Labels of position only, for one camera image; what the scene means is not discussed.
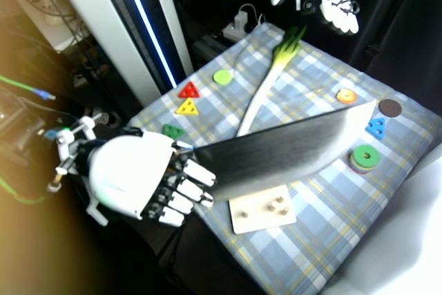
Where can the green round disc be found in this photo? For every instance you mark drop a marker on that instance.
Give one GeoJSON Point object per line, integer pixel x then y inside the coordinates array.
{"type": "Point", "coordinates": [222, 77]}

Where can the white power strip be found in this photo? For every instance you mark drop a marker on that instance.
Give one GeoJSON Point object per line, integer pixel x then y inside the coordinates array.
{"type": "Point", "coordinates": [52, 8]}

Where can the wooden peg board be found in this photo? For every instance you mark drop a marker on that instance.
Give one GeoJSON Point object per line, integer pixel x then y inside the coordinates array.
{"type": "Point", "coordinates": [255, 220]}

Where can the green triangle block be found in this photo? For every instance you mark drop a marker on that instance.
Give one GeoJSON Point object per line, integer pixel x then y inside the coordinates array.
{"type": "Point", "coordinates": [172, 132]}

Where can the red triangle block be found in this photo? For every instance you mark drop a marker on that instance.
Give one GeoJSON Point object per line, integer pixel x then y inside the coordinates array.
{"type": "Point", "coordinates": [189, 92]}

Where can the brown round disc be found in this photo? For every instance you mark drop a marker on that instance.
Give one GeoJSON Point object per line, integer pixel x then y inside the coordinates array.
{"type": "Point", "coordinates": [390, 107]}

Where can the yellow triangle block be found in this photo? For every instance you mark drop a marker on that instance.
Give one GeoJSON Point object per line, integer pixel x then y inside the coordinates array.
{"type": "Point", "coordinates": [187, 108]}

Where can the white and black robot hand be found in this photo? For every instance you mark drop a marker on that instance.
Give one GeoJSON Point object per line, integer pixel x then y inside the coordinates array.
{"type": "Point", "coordinates": [127, 170]}
{"type": "Point", "coordinates": [335, 1]}

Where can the white rounded cover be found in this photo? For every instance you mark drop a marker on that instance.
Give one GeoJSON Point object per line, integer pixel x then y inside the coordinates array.
{"type": "Point", "coordinates": [414, 239]}

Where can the blue triangle block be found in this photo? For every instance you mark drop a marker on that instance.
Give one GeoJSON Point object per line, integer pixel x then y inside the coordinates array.
{"type": "Point", "coordinates": [376, 128]}

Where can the white power adapter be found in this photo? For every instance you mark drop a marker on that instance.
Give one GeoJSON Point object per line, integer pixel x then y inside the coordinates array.
{"type": "Point", "coordinates": [240, 22]}

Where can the white column with blue strip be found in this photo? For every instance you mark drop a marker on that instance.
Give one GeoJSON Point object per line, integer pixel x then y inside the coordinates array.
{"type": "Point", "coordinates": [103, 32]}

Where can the blue plaid cloth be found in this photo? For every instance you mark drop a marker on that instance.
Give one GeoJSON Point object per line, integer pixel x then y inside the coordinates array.
{"type": "Point", "coordinates": [328, 233]}

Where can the leek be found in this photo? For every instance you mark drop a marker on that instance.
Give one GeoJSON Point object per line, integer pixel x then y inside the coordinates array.
{"type": "Point", "coordinates": [266, 91]}

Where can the black metal rail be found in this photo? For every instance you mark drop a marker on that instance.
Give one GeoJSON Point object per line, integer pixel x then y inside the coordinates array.
{"type": "Point", "coordinates": [207, 48]}

